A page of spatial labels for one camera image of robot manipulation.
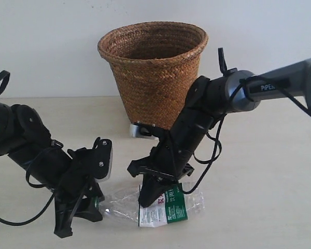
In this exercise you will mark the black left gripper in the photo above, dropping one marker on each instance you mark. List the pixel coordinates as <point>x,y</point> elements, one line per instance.
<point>76,181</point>

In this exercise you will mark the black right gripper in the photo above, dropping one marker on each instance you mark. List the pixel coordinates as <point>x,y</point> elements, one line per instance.
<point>164,165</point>

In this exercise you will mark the clear plastic water bottle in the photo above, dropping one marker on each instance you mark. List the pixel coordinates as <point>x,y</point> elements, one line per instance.
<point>121,206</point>

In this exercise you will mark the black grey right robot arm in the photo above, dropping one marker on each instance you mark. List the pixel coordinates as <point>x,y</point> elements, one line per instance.
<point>207,103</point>

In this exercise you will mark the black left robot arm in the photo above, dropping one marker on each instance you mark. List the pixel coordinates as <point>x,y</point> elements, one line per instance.
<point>26,140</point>

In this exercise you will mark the brown woven wicker basket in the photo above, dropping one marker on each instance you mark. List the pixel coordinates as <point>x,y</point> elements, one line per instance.
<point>154,64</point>

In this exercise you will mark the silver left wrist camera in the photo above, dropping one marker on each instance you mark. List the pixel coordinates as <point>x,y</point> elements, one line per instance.
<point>102,159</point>

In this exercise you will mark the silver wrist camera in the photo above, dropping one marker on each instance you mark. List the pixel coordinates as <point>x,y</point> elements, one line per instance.
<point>102,159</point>
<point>139,130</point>

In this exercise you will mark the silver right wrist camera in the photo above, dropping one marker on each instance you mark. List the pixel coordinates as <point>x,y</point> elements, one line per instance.
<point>139,130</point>

